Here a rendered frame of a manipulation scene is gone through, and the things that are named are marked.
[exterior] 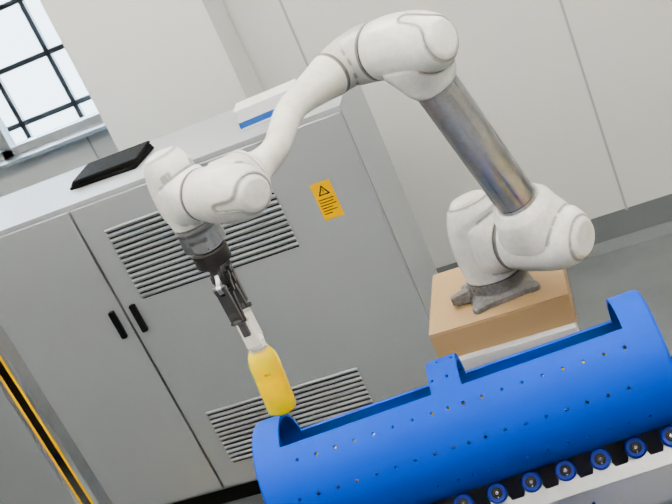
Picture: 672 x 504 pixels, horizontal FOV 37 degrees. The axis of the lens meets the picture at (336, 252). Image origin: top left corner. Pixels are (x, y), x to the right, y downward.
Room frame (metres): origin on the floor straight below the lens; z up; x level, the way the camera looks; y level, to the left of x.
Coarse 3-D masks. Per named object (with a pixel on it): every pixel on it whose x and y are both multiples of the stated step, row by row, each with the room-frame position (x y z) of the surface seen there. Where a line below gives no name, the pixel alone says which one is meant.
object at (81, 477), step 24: (0, 336) 2.33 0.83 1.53; (0, 360) 2.31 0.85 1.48; (0, 384) 2.31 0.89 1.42; (24, 384) 2.31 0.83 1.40; (24, 408) 2.31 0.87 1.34; (48, 408) 2.34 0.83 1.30; (48, 432) 2.30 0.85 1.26; (48, 456) 2.31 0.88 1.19; (72, 456) 2.31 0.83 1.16; (72, 480) 2.31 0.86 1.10; (96, 480) 2.35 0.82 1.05
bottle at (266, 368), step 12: (264, 348) 1.88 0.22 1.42; (252, 360) 1.88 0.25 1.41; (264, 360) 1.87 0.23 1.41; (276, 360) 1.88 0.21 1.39; (252, 372) 1.88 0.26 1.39; (264, 372) 1.86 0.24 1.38; (276, 372) 1.87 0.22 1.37; (264, 384) 1.87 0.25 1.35; (276, 384) 1.87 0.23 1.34; (288, 384) 1.89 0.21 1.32; (264, 396) 1.87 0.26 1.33; (276, 396) 1.86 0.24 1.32; (288, 396) 1.87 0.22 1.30; (276, 408) 1.87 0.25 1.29; (288, 408) 1.87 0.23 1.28
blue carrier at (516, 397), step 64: (640, 320) 1.71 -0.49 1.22; (448, 384) 1.78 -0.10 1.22; (512, 384) 1.72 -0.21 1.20; (576, 384) 1.68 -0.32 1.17; (640, 384) 1.64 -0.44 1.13; (256, 448) 1.86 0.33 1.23; (320, 448) 1.80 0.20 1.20; (384, 448) 1.75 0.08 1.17; (448, 448) 1.71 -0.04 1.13; (512, 448) 1.68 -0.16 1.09; (576, 448) 1.68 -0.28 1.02
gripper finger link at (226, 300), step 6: (222, 288) 1.83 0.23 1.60; (216, 294) 1.83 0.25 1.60; (228, 294) 1.83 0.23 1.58; (222, 300) 1.84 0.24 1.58; (228, 300) 1.84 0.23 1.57; (222, 306) 1.84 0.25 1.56; (228, 306) 1.84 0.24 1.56; (234, 306) 1.84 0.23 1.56; (228, 312) 1.84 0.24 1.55; (234, 312) 1.84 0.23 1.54; (240, 312) 1.85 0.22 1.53; (234, 318) 1.84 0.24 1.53; (240, 318) 1.84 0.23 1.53; (234, 324) 1.84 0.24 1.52
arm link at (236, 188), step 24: (312, 72) 2.13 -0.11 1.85; (336, 72) 2.13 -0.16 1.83; (288, 96) 2.07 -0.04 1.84; (312, 96) 2.09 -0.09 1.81; (336, 96) 2.14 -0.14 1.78; (288, 120) 1.96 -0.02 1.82; (264, 144) 1.85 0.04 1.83; (288, 144) 1.88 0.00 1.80; (216, 168) 1.76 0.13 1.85; (240, 168) 1.73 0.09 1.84; (264, 168) 1.78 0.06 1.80; (192, 192) 1.77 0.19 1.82; (216, 192) 1.72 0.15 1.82; (240, 192) 1.69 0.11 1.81; (264, 192) 1.71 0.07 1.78; (192, 216) 1.80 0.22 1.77; (216, 216) 1.73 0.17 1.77; (240, 216) 1.70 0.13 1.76
